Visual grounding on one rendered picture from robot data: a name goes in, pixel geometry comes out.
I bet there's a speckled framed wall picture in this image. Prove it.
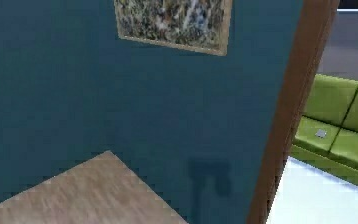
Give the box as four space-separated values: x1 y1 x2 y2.
113 0 234 57

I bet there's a green sofa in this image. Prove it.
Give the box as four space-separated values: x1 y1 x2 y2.
288 73 358 193

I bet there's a brown wooden door frame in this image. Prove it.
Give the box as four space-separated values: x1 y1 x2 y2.
246 0 341 224

